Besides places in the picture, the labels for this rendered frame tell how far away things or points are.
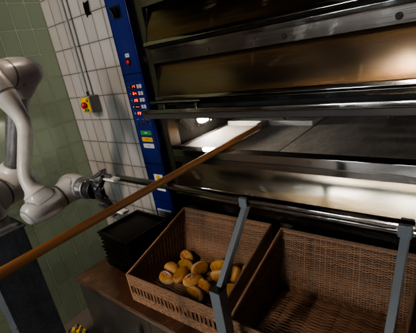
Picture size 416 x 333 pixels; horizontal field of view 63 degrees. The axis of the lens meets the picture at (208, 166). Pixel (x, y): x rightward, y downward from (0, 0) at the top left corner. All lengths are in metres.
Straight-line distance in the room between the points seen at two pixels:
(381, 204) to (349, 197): 0.12
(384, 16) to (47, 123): 1.98
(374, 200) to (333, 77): 0.48
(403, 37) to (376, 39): 0.08
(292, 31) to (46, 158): 1.75
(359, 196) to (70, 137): 1.87
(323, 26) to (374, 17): 0.16
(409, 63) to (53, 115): 2.03
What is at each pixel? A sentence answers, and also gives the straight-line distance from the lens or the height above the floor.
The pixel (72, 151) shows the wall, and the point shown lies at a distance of 2.54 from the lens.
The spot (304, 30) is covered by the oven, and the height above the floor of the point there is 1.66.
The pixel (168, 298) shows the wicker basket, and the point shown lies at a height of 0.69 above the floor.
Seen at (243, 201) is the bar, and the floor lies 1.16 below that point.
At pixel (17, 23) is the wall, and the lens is 2.47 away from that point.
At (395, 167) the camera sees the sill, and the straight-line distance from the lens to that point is 1.33.
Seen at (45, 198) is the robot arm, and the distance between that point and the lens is 1.50.
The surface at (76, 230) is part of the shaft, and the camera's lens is 1.17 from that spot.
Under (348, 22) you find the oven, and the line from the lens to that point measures 1.27.
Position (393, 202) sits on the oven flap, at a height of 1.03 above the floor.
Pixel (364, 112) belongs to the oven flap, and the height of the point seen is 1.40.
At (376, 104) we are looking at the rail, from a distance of 1.12.
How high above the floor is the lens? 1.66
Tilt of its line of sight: 19 degrees down
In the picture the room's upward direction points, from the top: 10 degrees counter-clockwise
